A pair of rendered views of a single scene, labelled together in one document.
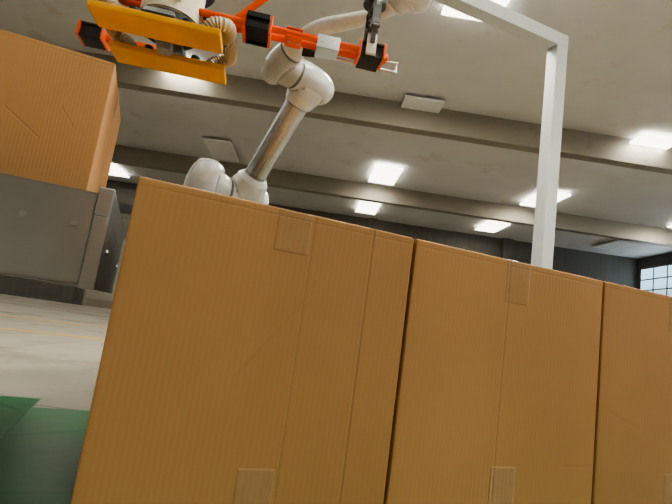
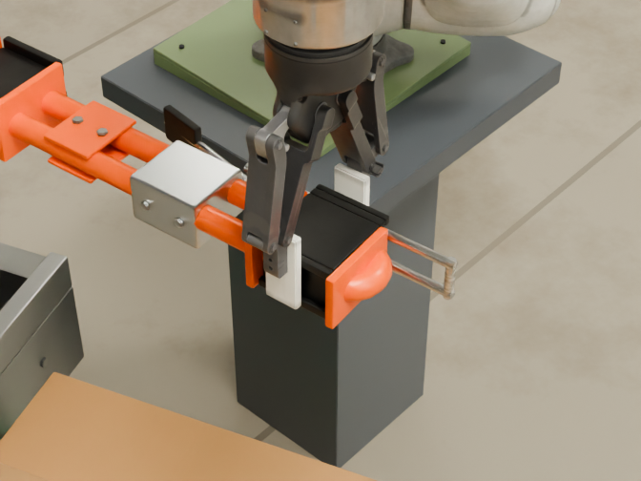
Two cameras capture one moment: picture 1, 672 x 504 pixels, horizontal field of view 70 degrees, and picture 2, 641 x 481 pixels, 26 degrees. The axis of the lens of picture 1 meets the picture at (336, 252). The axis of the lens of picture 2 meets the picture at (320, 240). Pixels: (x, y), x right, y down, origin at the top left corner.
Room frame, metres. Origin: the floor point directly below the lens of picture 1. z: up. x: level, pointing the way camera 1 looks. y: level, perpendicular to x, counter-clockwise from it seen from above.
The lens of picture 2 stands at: (0.82, -0.58, 1.96)
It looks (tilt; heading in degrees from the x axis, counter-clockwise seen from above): 42 degrees down; 44
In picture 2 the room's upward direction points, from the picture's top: straight up
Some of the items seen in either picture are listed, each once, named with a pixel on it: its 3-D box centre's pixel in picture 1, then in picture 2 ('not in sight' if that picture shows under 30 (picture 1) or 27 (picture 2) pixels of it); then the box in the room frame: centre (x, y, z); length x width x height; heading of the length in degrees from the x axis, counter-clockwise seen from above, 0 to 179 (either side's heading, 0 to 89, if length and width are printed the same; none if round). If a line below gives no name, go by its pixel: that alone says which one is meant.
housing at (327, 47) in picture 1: (327, 47); (187, 193); (1.37, 0.11, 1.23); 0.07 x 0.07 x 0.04; 9
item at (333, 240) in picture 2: (370, 54); (316, 258); (1.39, -0.02, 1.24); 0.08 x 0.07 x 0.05; 99
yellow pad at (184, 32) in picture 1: (159, 22); not in sight; (1.21, 0.56, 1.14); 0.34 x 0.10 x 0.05; 99
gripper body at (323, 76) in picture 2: (374, 9); (318, 76); (1.40, -0.01, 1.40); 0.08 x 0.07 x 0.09; 8
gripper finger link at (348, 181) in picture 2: not in sight; (351, 205); (1.44, -0.01, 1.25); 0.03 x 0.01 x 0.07; 98
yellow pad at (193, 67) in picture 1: (171, 59); not in sight; (1.40, 0.59, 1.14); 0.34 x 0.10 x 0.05; 99
